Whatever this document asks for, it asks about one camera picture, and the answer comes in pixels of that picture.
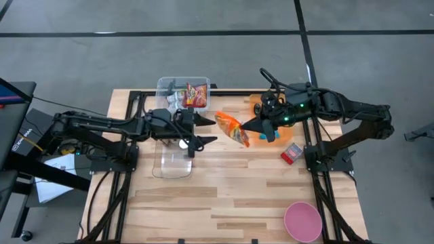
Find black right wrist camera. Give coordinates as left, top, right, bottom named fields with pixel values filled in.
left=262, top=120, right=277, bottom=144

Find black aluminium table frame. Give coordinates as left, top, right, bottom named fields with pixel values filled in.
left=73, top=88, right=374, bottom=244

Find pink bowl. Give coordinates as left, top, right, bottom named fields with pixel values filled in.
left=283, top=201, right=323, bottom=244

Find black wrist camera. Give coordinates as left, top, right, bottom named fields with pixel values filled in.
left=173, top=110, right=187, bottom=129
left=262, top=120, right=277, bottom=144

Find thin black floor cable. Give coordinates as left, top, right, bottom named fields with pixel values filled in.
left=32, top=96, right=109, bottom=117

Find orange ramen noodle packet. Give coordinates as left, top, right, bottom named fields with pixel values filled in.
left=214, top=110, right=251, bottom=148

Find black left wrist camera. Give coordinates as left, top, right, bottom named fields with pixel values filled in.
left=173, top=110, right=187, bottom=129

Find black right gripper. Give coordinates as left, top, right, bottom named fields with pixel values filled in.
left=240, top=90, right=308, bottom=134

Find grey stand foot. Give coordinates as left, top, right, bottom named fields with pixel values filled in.
left=403, top=121, right=434, bottom=143

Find black-framed blue screen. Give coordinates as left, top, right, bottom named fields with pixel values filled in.
left=0, top=78, right=26, bottom=106

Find white paper sheets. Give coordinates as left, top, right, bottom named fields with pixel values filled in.
left=35, top=154, right=77, bottom=204

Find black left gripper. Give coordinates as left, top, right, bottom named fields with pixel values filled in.
left=171, top=107, right=218, bottom=159

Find orange plastic tray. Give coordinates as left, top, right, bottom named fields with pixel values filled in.
left=248, top=93, right=294, bottom=147

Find roast beef ramen noodle packet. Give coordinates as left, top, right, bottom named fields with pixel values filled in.
left=184, top=82, right=209, bottom=109

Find black workstation cart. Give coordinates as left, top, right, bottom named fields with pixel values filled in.
left=0, top=81, right=92, bottom=238

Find black box with white lettering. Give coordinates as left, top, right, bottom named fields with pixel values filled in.
left=11, top=108, right=55, bottom=157

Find small red box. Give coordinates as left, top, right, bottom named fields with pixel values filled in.
left=279, top=142, right=304, bottom=166

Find blue ramen noodle packet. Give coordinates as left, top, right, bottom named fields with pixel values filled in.
left=166, top=89, right=187, bottom=110

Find clear plastic container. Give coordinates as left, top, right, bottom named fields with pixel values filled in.
left=155, top=76, right=212, bottom=115
left=151, top=135, right=193, bottom=180

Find thick black cable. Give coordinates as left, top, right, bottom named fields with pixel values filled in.
left=86, top=171, right=113, bottom=238

